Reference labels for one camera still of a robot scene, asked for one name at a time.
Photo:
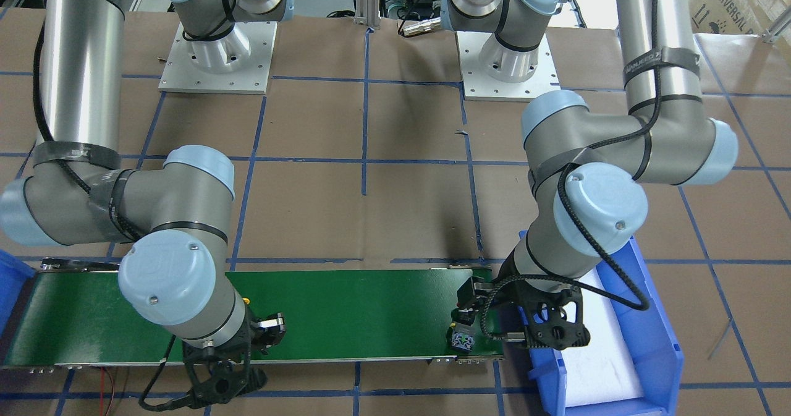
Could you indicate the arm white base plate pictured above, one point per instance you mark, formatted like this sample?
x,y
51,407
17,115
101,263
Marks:
x,y
493,73
236,64

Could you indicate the white foam pad source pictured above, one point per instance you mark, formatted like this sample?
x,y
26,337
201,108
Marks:
x,y
601,371

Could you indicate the red push button switch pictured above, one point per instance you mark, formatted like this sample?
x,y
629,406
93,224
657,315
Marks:
x,y
461,337

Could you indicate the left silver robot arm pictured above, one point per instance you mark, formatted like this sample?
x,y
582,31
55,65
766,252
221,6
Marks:
x,y
586,174

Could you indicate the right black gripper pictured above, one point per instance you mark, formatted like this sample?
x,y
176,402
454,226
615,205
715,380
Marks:
x,y
258,334

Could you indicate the green conveyor belt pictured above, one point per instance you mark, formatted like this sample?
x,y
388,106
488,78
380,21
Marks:
x,y
331,316

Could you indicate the blue source bin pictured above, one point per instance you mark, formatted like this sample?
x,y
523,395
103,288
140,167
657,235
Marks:
x,y
653,348

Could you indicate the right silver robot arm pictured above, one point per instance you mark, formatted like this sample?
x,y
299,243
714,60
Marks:
x,y
176,218

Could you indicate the blue destination bin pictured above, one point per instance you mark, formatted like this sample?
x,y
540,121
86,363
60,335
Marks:
x,y
14,273

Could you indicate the cardboard box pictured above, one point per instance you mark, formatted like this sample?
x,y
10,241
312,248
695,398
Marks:
x,y
735,16

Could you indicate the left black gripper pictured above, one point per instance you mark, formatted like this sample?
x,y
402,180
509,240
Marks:
x,y
508,313

